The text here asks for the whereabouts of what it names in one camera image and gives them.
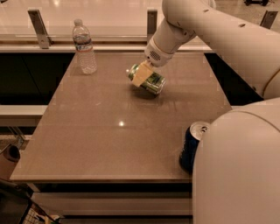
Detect dark bin at left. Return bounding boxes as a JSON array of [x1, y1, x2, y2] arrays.
[[0, 143, 20, 180]]

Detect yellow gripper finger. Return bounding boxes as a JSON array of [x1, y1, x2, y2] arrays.
[[132, 60, 153, 87]]

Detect green soda can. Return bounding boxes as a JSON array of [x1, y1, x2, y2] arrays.
[[127, 64, 165, 95]]

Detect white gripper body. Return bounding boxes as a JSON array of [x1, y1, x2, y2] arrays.
[[144, 37, 173, 67]]

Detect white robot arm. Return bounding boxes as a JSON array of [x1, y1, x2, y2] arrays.
[[132, 0, 280, 224]]

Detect left metal railing bracket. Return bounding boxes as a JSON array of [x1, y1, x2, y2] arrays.
[[28, 10, 52, 49]]

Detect right metal railing bracket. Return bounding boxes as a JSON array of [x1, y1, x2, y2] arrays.
[[260, 10, 278, 29]]

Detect middle metal railing bracket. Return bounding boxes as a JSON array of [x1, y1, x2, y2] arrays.
[[147, 10, 158, 40]]

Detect clear plastic water bottle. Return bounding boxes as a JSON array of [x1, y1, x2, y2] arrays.
[[73, 19, 97, 74]]

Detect metal railing bracket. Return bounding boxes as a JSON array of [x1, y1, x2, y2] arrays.
[[147, 10, 158, 40], [260, 10, 278, 29], [28, 10, 52, 49]]

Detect blue Pepsi can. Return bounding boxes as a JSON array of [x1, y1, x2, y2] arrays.
[[179, 121, 210, 174]]

